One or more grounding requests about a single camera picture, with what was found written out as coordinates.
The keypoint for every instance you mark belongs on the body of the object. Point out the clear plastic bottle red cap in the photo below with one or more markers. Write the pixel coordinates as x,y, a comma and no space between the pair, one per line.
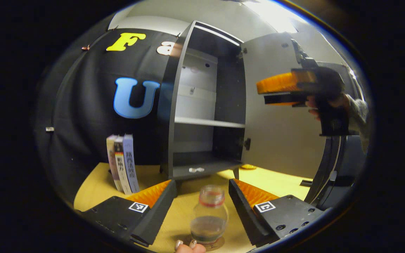
209,218

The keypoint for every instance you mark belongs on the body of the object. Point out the small yellow object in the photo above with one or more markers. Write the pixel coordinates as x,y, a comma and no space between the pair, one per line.
249,166

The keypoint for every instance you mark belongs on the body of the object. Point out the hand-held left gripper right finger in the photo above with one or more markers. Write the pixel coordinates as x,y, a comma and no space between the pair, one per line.
246,214

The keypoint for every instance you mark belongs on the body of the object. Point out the small white disc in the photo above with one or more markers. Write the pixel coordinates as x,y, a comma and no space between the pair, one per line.
200,169
192,170

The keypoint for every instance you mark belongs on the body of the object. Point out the round brown coaster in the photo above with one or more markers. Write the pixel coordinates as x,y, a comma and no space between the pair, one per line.
220,241

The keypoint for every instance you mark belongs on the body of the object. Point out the white cloth clip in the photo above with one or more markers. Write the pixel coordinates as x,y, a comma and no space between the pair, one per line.
50,129

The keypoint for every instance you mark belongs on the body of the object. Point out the grey cabinet shelf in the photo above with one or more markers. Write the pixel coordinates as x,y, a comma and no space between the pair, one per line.
206,122

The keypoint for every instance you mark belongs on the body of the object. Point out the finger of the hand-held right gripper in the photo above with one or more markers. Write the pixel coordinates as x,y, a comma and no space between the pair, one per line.
276,82
283,99

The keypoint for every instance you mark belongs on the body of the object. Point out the ceiling light panel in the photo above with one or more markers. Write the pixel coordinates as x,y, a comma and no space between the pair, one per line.
280,15

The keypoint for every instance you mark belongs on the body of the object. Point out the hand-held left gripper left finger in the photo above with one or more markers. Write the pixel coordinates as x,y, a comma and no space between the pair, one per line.
155,218

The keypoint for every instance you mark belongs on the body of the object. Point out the pink cloth clip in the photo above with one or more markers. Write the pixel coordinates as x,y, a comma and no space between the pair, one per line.
85,47

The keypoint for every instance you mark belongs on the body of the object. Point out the dark grey cabinet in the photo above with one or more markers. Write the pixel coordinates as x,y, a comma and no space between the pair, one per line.
170,123

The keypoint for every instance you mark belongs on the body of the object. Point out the black door hinge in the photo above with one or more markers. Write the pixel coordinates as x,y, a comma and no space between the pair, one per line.
242,52
246,144

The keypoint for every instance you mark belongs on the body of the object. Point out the black backdrop cloth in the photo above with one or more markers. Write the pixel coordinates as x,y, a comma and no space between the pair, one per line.
83,105

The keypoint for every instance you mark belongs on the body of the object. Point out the white book striped spine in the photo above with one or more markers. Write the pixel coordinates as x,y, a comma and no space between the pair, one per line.
121,165

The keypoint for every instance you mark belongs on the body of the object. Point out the black cloth clip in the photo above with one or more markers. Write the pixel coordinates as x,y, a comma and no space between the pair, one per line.
114,28

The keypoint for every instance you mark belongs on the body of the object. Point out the beige spine book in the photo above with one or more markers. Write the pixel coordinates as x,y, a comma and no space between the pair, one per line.
111,158

